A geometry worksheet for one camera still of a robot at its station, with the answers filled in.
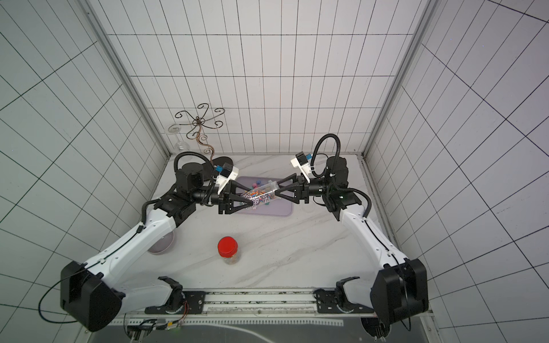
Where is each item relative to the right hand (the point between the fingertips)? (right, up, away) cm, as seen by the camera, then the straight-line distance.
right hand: (277, 186), depth 67 cm
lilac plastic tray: (0, -11, +28) cm, 30 cm away
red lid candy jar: (-18, -23, +7) cm, 30 cm away
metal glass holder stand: (-34, +27, +23) cm, 49 cm away
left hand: (-9, -5, 0) cm, 10 cm away
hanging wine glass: (-43, +16, +25) cm, 52 cm away
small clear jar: (-5, -2, -2) cm, 6 cm away
